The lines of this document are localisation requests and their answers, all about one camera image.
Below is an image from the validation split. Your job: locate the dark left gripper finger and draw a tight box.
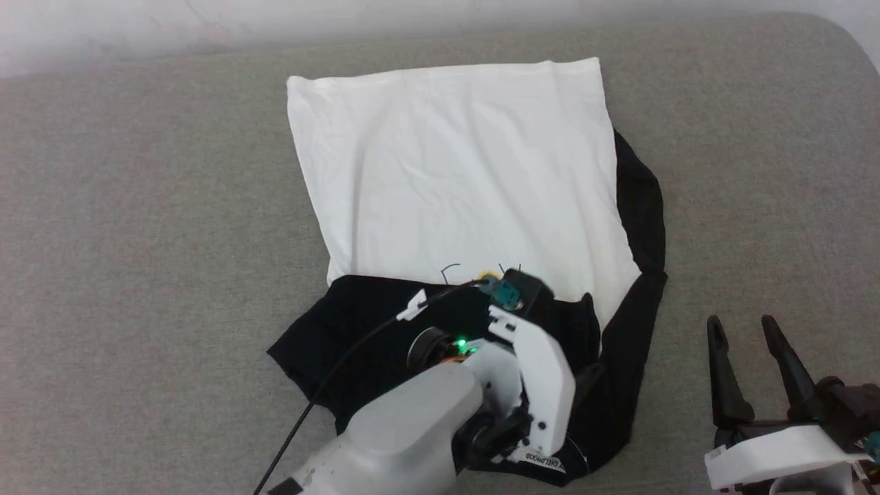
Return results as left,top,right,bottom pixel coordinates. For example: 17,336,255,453
574,363,607,406

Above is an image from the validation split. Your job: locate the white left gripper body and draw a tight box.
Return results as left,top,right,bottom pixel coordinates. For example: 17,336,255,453
488,306,575,449

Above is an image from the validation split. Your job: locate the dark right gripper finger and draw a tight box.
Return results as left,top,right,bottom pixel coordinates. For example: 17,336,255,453
707,315,756,428
761,315,822,421

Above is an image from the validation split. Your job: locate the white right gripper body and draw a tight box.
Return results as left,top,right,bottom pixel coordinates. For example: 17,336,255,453
705,416,874,492

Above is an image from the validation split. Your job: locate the black and white shirt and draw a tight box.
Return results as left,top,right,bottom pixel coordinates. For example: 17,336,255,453
267,57,668,487

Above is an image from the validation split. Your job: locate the grey-green fabric sofa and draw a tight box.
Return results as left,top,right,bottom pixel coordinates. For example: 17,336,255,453
0,10,880,495

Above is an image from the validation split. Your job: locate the black left cable teal plug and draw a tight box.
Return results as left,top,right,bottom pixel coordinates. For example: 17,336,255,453
254,278,525,495

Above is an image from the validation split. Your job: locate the white left cable tag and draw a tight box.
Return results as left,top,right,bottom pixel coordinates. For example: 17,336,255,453
397,289,428,322

